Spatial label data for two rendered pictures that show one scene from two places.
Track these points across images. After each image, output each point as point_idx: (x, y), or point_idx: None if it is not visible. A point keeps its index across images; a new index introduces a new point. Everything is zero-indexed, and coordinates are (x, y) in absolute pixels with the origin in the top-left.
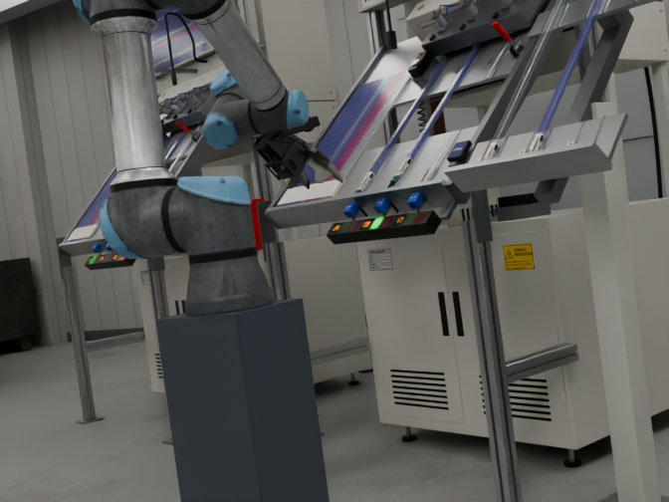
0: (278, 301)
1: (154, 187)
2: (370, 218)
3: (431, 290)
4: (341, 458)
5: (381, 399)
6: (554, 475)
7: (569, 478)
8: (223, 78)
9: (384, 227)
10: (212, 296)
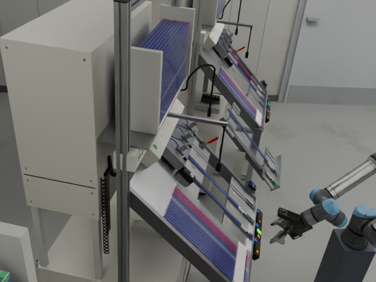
0: (339, 233)
1: None
2: (256, 233)
3: (183, 272)
4: None
5: None
6: (193, 277)
7: (194, 272)
8: (337, 202)
9: (261, 228)
10: None
